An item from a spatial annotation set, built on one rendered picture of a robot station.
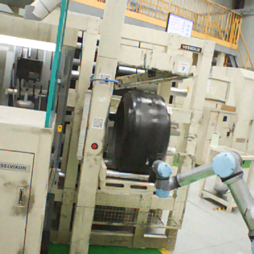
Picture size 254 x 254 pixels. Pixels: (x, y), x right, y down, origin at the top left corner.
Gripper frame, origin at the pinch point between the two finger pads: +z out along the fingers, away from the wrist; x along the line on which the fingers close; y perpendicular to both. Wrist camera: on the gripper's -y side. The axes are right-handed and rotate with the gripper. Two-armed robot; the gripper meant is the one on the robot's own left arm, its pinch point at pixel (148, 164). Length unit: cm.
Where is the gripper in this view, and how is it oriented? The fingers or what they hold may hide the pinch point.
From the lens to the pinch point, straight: 209.3
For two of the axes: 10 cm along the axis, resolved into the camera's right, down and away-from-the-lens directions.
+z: -2.0, -0.4, 9.8
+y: 1.3, -9.9, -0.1
